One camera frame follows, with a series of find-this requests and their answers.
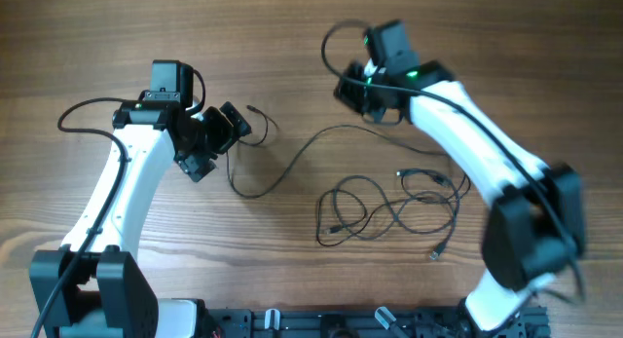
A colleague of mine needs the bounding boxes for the right camera black cable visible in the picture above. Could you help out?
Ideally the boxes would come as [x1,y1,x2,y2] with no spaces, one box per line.
[320,19,588,303]

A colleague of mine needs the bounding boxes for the camera black cable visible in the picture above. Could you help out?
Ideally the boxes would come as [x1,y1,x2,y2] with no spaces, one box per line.
[28,68,206,338]
[320,19,588,303]

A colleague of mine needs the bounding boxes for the black USB cable two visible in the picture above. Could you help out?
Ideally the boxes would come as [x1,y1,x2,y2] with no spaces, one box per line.
[314,174,405,247]

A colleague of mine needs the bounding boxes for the left camera black cable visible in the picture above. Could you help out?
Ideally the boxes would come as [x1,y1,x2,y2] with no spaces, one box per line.
[28,68,206,338]

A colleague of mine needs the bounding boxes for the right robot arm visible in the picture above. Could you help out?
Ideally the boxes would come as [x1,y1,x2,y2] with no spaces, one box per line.
[334,19,586,337]

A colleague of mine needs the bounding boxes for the black USB cable three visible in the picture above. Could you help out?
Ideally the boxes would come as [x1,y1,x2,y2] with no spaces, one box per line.
[374,168,472,261]

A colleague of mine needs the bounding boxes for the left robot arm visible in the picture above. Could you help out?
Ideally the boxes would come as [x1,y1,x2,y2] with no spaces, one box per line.
[29,60,251,337]

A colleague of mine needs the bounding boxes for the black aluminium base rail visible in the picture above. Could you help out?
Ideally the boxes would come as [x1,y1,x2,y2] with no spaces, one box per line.
[206,307,552,338]

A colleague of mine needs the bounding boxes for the black USB cable one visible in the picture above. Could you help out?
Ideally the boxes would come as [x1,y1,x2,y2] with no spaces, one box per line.
[225,103,449,200]

